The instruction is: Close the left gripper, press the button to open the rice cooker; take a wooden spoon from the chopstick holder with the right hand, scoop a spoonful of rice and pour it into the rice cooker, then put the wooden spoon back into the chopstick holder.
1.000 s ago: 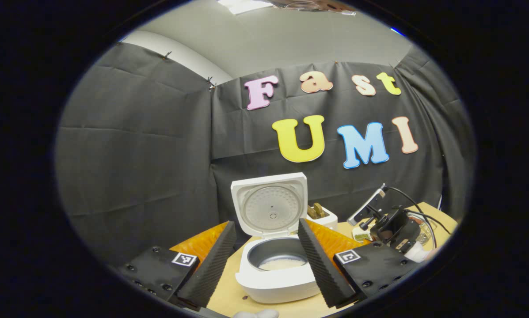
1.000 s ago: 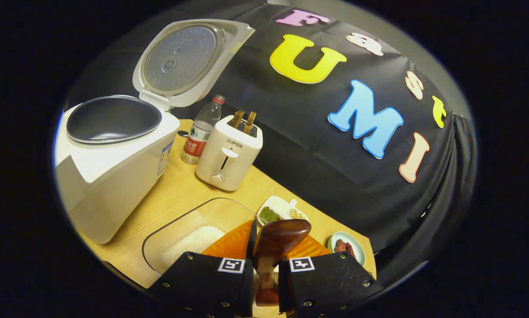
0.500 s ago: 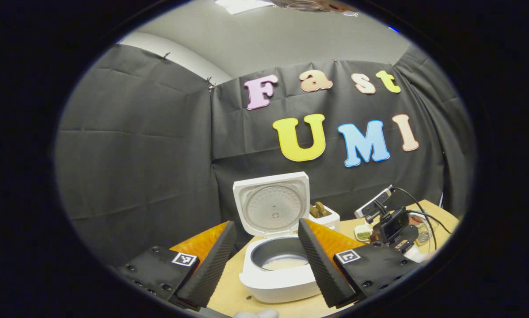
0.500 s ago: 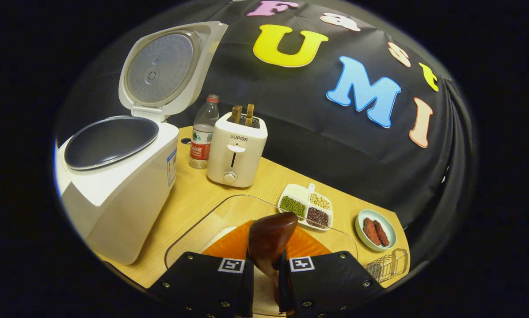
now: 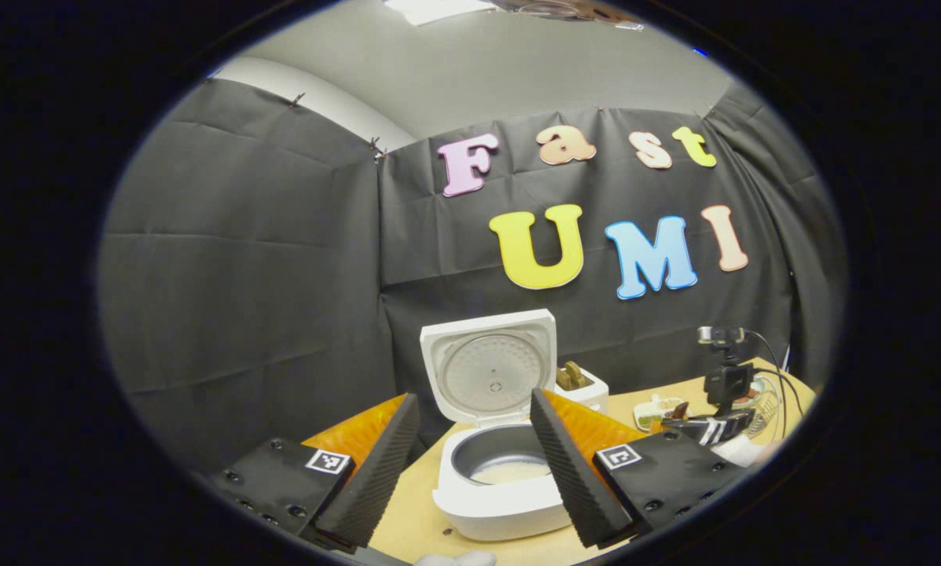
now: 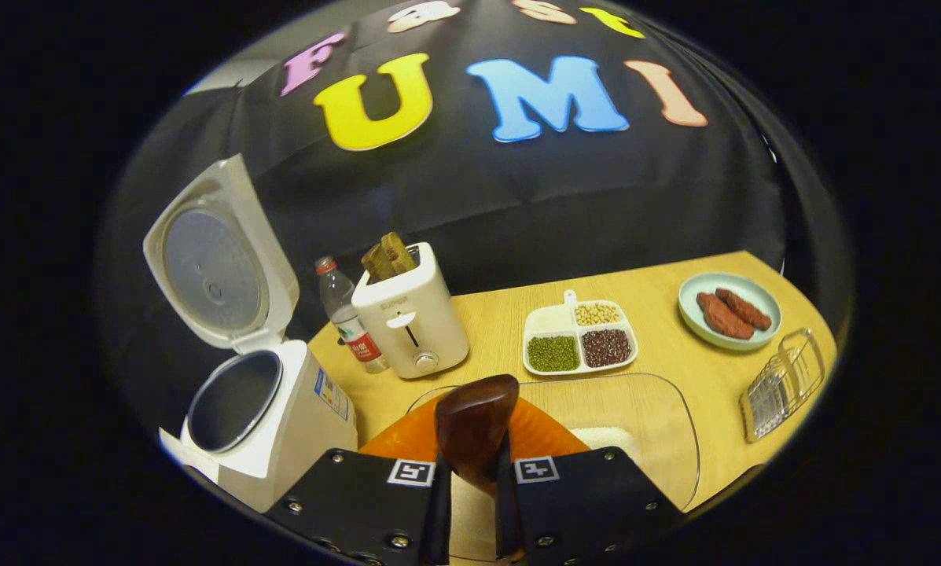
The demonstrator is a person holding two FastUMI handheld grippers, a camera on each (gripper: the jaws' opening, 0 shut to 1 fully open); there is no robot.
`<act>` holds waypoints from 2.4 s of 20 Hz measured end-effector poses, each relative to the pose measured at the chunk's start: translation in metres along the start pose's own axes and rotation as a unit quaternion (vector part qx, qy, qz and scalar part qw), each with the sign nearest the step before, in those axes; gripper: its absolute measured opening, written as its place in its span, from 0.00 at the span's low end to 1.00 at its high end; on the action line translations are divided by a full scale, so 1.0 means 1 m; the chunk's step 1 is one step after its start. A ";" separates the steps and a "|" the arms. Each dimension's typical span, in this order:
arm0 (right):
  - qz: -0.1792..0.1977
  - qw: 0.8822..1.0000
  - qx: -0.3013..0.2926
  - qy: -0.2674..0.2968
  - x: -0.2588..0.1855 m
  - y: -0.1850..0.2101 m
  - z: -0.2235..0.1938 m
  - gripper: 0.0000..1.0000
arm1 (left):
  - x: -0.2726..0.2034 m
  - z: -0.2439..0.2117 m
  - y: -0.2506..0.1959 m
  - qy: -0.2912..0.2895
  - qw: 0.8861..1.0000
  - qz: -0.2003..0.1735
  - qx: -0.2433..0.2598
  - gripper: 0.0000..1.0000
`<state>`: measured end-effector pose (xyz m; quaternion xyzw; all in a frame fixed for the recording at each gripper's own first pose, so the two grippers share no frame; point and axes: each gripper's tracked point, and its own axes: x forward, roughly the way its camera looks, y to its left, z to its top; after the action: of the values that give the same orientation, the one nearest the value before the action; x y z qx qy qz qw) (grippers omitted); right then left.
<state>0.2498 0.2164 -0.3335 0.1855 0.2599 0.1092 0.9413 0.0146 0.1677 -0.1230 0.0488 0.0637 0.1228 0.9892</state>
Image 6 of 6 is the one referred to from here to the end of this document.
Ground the clear water bottle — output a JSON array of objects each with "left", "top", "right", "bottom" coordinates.
[{"left": 315, "top": 255, "right": 390, "bottom": 374}]

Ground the black backdrop cloth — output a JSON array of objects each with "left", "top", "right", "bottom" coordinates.
[{"left": 97, "top": 0, "right": 852, "bottom": 410}]

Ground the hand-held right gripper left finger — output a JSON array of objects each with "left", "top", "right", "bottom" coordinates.
[{"left": 264, "top": 393, "right": 454, "bottom": 566}]

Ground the reddish meat piece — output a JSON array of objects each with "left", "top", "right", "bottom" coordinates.
[
  {"left": 715, "top": 288, "right": 773, "bottom": 331},
  {"left": 696, "top": 292, "right": 755, "bottom": 340}
]

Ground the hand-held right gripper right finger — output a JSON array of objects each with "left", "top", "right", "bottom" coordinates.
[{"left": 494, "top": 397, "right": 685, "bottom": 566}]

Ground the clear chopstick holder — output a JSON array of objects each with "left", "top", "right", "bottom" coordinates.
[{"left": 739, "top": 328, "right": 826, "bottom": 443}]

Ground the dark wooden spoon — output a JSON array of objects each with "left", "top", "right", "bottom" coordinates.
[{"left": 435, "top": 374, "right": 520, "bottom": 496}]

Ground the white rice cooker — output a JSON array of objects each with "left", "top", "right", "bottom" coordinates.
[{"left": 142, "top": 153, "right": 358, "bottom": 513}]

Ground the clear container of rice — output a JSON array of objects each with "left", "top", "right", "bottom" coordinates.
[{"left": 404, "top": 373, "right": 702, "bottom": 563}]

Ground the light green plate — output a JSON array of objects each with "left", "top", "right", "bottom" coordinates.
[{"left": 678, "top": 272, "right": 783, "bottom": 351}]

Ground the brown bread slice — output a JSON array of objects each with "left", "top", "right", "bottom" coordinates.
[
  {"left": 380, "top": 232, "right": 418, "bottom": 275},
  {"left": 361, "top": 243, "right": 396, "bottom": 284}
]

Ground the white divided bean dish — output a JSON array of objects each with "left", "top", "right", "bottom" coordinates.
[{"left": 522, "top": 289, "right": 639, "bottom": 377}]

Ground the cream toaster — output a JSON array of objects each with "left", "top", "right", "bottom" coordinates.
[{"left": 351, "top": 241, "right": 470, "bottom": 380}]

